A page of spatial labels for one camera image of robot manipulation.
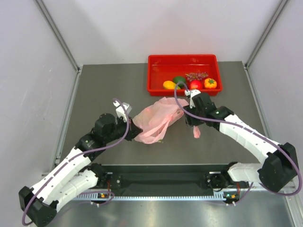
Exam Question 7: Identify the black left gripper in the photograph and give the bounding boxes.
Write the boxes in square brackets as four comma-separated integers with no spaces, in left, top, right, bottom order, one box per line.
[105,114,143,143]

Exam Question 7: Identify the pink plastic bag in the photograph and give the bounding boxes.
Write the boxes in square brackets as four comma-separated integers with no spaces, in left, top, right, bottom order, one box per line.
[132,96,201,145]

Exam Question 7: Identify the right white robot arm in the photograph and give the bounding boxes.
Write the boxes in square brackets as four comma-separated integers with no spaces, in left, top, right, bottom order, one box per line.
[184,89,299,193]

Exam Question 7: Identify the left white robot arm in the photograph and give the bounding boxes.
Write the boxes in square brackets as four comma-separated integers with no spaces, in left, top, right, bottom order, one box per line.
[18,113,142,227]

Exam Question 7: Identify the orange bell pepper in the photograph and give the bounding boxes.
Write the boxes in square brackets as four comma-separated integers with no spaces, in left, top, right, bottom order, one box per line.
[204,78,217,89]

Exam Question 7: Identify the red apple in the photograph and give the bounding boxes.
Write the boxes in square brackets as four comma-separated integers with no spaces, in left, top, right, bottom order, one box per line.
[189,79,203,90]

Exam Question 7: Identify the purple grape bunch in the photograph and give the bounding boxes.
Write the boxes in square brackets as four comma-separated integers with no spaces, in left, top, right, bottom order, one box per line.
[185,72,208,82]

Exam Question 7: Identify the green avocado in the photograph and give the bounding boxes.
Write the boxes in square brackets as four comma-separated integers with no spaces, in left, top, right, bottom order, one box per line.
[172,76,186,87]

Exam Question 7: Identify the yellow mango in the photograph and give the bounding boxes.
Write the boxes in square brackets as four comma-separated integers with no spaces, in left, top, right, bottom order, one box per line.
[162,80,181,90]

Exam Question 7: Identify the red plastic tray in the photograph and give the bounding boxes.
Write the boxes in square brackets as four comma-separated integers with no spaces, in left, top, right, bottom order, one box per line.
[147,54,223,96]

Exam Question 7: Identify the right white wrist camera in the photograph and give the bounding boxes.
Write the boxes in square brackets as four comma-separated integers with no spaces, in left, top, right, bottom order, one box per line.
[185,89,201,109]

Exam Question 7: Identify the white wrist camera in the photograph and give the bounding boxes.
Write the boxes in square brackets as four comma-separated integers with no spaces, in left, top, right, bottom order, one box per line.
[113,100,132,122]
[185,89,201,109]

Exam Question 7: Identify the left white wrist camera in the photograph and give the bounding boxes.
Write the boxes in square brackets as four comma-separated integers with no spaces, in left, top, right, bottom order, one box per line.
[113,100,132,122]

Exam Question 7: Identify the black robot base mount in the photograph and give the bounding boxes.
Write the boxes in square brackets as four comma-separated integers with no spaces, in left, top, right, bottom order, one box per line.
[78,164,250,191]

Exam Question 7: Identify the grey slotted cable duct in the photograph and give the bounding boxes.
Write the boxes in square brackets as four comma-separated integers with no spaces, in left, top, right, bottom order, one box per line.
[72,192,226,201]

